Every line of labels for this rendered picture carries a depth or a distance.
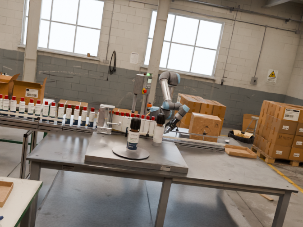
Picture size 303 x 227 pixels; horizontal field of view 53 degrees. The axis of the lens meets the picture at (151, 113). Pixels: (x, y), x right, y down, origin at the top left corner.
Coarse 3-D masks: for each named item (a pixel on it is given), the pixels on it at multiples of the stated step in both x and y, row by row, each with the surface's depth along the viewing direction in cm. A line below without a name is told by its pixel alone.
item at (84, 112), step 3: (84, 108) 297; (84, 111) 297; (84, 114) 297; (81, 117) 299; (84, 117) 298; (81, 120) 299; (84, 120) 299; (81, 123) 299; (84, 123) 300; (81, 126) 300; (84, 126) 300
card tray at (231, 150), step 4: (228, 148) 333; (232, 148) 335; (236, 148) 336; (240, 148) 336; (244, 148) 337; (248, 148) 333; (228, 152) 317; (232, 152) 309; (236, 152) 309; (240, 152) 325; (244, 152) 327; (248, 152) 330; (252, 152) 322; (240, 156) 310; (244, 156) 311; (248, 156) 311; (252, 156) 312; (256, 156) 312
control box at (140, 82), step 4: (136, 76) 301; (140, 76) 298; (144, 76) 298; (148, 76) 305; (136, 80) 301; (140, 80) 299; (144, 80) 298; (136, 84) 301; (140, 84) 299; (144, 84) 300; (148, 84) 307; (136, 88) 302; (140, 88) 300; (144, 88) 302; (136, 92) 302; (140, 92) 300; (148, 92) 311
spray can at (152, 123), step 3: (153, 117) 305; (150, 120) 307; (153, 120) 306; (150, 123) 306; (153, 123) 305; (150, 126) 306; (153, 126) 306; (150, 129) 306; (153, 129) 308; (150, 132) 307
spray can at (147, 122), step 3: (147, 117) 304; (147, 120) 304; (144, 123) 307; (147, 123) 305; (144, 126) 306; (147, 126) 305; (144, 129) 306; (147, 129) 306; (144, 132) 306; (144, 135) 307
